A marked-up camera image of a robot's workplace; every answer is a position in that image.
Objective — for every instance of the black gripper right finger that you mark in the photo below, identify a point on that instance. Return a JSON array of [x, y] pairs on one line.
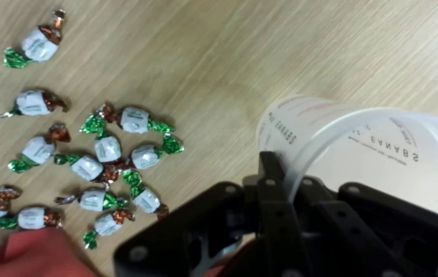
[[382, 241]]

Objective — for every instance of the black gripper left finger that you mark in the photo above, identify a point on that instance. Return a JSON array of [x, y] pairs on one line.
[[274, 226]]

